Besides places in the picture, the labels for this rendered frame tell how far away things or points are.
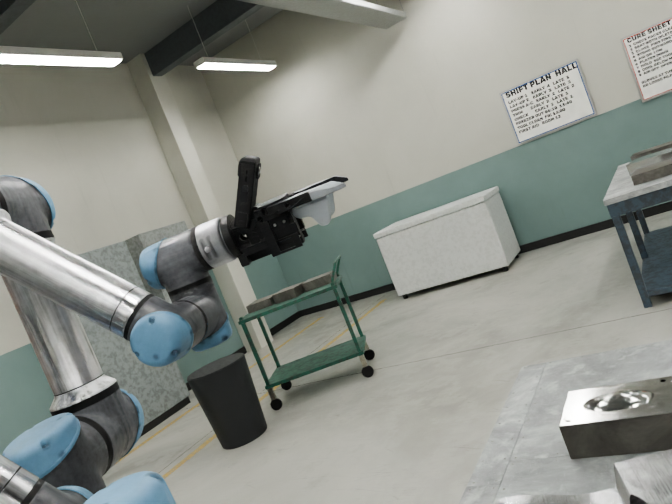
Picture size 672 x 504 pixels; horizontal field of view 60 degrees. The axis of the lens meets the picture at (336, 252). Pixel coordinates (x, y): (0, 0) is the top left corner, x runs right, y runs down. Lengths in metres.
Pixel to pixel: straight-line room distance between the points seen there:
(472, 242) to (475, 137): 1.46
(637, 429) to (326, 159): 7.63
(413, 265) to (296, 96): 3.11
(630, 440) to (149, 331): 0.87
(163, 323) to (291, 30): 8.10
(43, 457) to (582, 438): 0.93
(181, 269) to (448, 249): 6.29
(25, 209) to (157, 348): 0.39
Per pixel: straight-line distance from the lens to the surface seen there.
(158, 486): 0.54
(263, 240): 0.93
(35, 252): 0.93
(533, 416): 1.47
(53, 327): 1.09
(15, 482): 0.69
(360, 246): 8.56
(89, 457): 1.02
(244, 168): 0.91
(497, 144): 7.66
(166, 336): 0.83
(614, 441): 1.23
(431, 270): 7.28
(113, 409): 1.10
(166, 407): 6.67
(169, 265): 0.97
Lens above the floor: 1.42
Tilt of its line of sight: 4 degrees down
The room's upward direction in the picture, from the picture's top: 22 degrees counter-clockwise
